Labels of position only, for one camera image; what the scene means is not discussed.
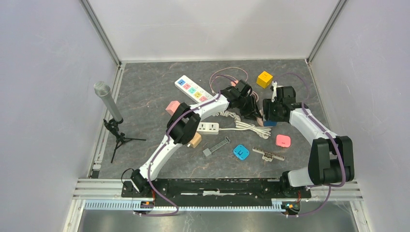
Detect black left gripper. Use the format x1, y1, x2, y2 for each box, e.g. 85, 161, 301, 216
236, 96, 261, 122

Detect dark blue cube socket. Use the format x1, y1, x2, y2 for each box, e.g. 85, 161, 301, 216
263, 120, 277, 127

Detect pink round socket base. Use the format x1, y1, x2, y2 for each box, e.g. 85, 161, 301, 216
257, 110, 264, 127

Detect yellow cube plug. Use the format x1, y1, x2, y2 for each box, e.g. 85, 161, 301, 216
256, 71, 274, 89

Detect pink and blue block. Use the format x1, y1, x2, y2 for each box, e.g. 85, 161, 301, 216
276, 134, 292, 148

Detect small white power strip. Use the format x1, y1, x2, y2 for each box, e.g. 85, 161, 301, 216
197, 122, 220, 135

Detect blue plug adapter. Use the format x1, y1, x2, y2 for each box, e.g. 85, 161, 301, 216
233, 144, 250, 160

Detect long white power strip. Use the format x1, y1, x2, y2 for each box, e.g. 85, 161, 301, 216
174, 75, 213, 103

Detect beige dragon plug adapter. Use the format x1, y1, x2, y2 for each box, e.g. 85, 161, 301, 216
187, 132, 202, 148

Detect pink cube plug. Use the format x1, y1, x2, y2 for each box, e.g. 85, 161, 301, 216
165, 101, 180, 116

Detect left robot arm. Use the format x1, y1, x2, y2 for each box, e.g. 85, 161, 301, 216
130, 80, 259, 197

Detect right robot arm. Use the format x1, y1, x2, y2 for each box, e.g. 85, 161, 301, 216
263, 86, 355, 197

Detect beige toothed ruler piece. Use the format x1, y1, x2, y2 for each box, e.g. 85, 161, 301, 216
252, 147, 285, 162

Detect silver microphone on stand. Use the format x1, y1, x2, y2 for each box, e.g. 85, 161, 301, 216
94, 81, 146, 163

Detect white power strip cable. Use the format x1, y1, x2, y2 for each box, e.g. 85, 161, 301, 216
218, 110, 272, 139

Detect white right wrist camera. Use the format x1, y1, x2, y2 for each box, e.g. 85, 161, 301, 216
271, 81, 283, 102

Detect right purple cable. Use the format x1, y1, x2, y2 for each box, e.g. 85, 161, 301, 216
274, 72, 347, 218

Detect pink thin cable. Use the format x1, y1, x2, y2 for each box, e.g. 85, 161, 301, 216
208, 66, 249, 95

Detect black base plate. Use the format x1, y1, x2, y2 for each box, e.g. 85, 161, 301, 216
121, 178, 311, 207

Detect aluminium front rail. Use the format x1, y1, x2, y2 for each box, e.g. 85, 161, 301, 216
73, 179, 363, 212

